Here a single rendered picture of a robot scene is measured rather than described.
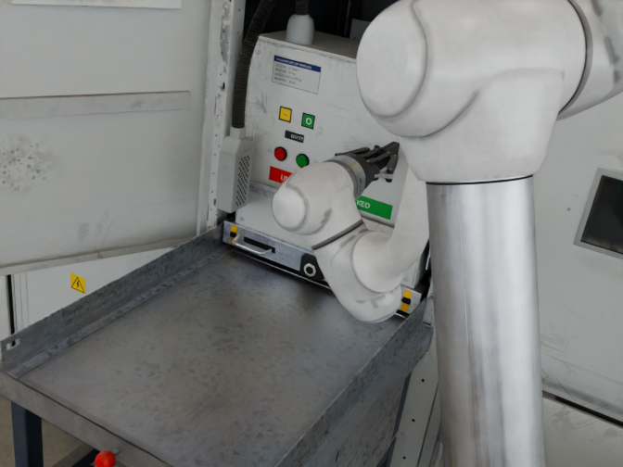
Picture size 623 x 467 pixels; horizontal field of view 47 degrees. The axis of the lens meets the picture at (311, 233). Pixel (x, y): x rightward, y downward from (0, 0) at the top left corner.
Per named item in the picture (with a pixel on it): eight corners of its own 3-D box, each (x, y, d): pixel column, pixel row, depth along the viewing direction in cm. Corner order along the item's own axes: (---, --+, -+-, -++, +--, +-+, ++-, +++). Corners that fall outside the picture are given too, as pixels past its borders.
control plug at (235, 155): (231, 214, 165) (237, 143, 157) (214, 208, 167) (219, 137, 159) (249, 204, 171) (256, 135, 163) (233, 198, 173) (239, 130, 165)
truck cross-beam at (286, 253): (416, 317, 161) (421, 294, 158) (222, 241, 182) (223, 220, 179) (424, 308, 165) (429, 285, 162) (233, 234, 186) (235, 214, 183)
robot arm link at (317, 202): (295, 172, 130) (330, 235, 131) (248, 196, 117) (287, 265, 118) (339, 146, 124) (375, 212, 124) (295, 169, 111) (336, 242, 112)
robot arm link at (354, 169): (350, 216, 127) (364, 207, 132) (358, 169, 123) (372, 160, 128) (306, 201, 131) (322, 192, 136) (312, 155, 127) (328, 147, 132)
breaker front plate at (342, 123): (409, 295, 160) (454, 87, 139) (233, 229, 179) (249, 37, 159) (411, 293, 161) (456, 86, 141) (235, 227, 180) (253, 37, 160)
